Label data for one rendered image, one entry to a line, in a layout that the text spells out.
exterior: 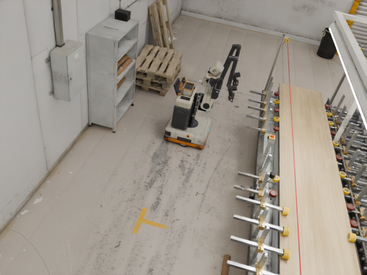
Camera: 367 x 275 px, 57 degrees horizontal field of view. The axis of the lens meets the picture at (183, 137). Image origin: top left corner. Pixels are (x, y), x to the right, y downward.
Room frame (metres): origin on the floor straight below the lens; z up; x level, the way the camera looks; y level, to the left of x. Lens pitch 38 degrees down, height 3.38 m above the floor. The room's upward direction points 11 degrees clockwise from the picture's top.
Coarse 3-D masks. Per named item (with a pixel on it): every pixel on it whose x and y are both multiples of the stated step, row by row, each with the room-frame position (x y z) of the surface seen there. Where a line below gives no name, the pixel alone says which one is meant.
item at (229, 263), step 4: (228, 260) 1.61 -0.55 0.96; (228, 264) 1.59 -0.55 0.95; (232, 264) 1.58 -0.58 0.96; (236, 264) 1.59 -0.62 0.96; (240, 264) 1.60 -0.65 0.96; (240, 268) 1.57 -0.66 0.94; (244, 268) 1.57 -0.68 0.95; (248, 268) 1.57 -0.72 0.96; (252, 268) 1.58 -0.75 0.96; (256, 268) 1.59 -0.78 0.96; (252, 272) 1.56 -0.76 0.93; (264, 272) 1.57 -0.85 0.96; (268, 272) 1.57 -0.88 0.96
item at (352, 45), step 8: (336, 16) 3.75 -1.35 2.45; (344, 16) 3.86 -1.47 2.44; (352, 16) 3.85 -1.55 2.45; (344, 24) 3.47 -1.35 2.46; (344, 32) 3.24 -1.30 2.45; (352, 40) 3.01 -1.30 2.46; (352, 48) 2.82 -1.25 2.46; (352, 56) 2.72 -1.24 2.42; (360, 56) 2.65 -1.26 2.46; (360, 64) 2.47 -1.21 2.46; (360, 72) 2.40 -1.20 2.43; (352, 104) 3.83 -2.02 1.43; (352, 112) 3.79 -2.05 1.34; (344, 120) 3.82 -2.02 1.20; (344, 128) 3.79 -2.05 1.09; (336, 136) 3.79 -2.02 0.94
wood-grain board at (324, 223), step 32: (288, 96) 4.76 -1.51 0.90; (320, 96) 4.96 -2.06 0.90; (288, 128) 3.84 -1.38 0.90; (320, 128) 3.99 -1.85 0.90; (288, 160) 3.14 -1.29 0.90; (320, 160) 3.26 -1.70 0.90; (288, 192) 2.61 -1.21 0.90; (320, 192) 2.70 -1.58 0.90; (288, 224) 2.16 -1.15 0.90; (320, 224) 2.24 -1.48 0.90; (320, 256) 1.86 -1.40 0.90; (352, 256) 1.93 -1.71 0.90
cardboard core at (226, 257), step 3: (225, 255) 2.26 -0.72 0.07; (228, 255) 2.26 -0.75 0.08; (225, 258) 2.23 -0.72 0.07; (228, 258) 2.23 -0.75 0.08; (225, 261) 2.18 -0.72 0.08; (222, 264) 2.17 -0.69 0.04; (225, 264) 2.15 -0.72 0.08; (222, 267) 2.12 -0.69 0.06; (225, 267) 2.11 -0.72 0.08; (228, 267) 2.12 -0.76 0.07; (222, 270) 2.08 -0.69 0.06; (225, 270) 2.07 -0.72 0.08; (228, 270) 2.09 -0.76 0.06; (222, 273) 2.04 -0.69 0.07; (225, 273) 2.03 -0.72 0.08; (228, 273) 2.06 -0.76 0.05
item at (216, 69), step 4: (212, 64) 4.46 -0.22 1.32; (216, 64) 4.35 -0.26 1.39; (220, 64) 4.42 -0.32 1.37; (212, 68) 4.32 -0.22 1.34; (216, 68) 4.30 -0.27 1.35; (220, 68) 4.33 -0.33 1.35; (212, 72) 4.31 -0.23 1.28; (216, 72) 4.30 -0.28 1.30; (220, 72) 4.30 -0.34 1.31; (216, 76) 4.30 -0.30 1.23
